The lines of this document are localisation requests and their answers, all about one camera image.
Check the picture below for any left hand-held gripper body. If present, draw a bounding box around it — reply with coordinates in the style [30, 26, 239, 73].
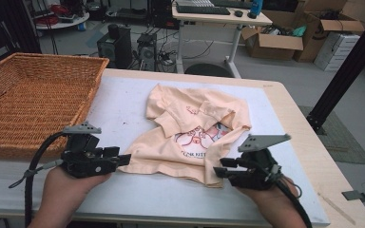
[60, 122, 122, 179]

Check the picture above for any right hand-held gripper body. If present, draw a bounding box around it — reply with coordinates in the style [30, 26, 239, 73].
[226, 133, 292, 192]

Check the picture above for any peach cartoon print shirt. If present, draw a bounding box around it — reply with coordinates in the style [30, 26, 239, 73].
[117, 83, 253, 189]

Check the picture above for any woven wicker basket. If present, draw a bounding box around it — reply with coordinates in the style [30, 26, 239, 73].
[0, 52, 110, 161]

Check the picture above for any person's right hand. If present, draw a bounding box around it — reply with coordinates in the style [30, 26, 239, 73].
[234, 177, 300, 219]

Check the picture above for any person's left hand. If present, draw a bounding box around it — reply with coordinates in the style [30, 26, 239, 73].
[42, 165, 112, 219]

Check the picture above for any white table mat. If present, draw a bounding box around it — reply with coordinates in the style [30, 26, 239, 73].
[0, 75, 331, 227]

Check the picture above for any grey floor mat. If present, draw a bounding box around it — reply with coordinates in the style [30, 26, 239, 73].
[298, 104, 365, 165]

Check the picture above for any black round stool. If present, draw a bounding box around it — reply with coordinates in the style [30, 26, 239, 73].
[184, 63, 235, 79]

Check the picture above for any large black computer tower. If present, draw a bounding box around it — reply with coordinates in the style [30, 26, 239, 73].
[96, 24, 133, 70]

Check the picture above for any small grey computer tower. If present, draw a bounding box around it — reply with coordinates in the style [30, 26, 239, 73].
[136, 32, 158, 72]

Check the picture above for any low open cardboard box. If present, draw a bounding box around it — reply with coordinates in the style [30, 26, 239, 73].
[240, 23, 304, 61]

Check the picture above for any round white table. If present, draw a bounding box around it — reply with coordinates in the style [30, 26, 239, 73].
[35, 11, 90, 31]

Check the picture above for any black metal shelf rack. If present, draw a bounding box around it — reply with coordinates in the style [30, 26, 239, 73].
[106, 0, 151, 23]

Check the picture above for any tall open cardboard box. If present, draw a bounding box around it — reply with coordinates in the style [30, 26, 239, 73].
[293, 0, 365, 64]

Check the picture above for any white-legged wooden desk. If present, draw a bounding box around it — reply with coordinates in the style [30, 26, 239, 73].
[171, 0, 274, 79]

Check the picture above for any stack of white boxes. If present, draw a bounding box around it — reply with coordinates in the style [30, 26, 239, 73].
[313, 31, 361, 72]

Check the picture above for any black computer under desk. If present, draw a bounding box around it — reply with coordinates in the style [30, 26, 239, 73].
[148, 0, 180, 30]

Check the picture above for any black keyboard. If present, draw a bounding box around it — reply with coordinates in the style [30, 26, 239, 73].
[210, 0, 254, 10]
[175, 5, 231, 16]

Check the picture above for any blue bottle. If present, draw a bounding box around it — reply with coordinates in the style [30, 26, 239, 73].
[250, 0, 264, 16]

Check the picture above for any white keyboard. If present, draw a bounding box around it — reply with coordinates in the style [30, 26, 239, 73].
[174, 0, 215, 8]

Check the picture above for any thin grey cord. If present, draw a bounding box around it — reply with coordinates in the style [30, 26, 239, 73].
[8, 159, 65, 190]

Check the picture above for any thick black gripper cable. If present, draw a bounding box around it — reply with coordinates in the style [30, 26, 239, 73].
[275, 179, 313, 228]
[24, 131, 69, 228]

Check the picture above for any grey metal bracket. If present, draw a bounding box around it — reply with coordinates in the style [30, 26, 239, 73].
[341, 189, 365, 202]

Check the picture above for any black metal frame post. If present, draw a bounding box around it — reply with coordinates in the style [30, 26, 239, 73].
[306, 3, 365, 136]

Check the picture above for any red cable coil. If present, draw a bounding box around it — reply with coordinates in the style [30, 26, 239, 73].
[34, 4, 61, 27]

